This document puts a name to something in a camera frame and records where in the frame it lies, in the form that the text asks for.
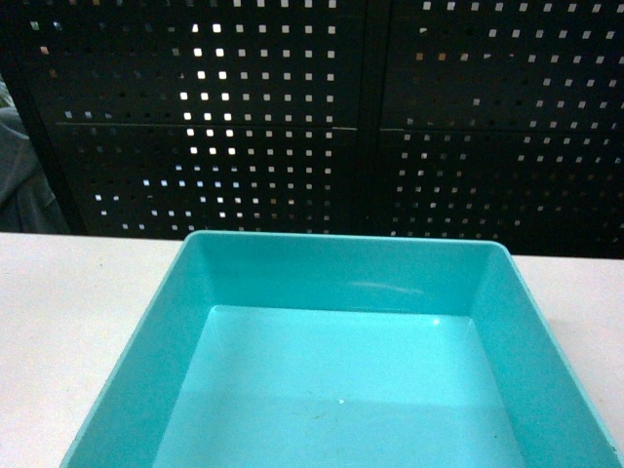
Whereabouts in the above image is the teal plastic tray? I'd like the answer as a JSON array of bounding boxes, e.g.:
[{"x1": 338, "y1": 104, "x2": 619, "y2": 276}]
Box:
[{"x1": 62, "y1": 231, "x2": 623, "y2": 467}]

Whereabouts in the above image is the black perforated metal panel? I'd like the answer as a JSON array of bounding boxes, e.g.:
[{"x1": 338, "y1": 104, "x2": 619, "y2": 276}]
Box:
[{"x1": 1, "y1": 1, "x2": 623, "y2": 258}]

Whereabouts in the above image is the grey cloth at left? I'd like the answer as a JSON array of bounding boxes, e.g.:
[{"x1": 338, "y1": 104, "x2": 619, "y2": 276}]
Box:
[{"x1": 0, "y1": 83, "x2": 70, "y2": 234}]

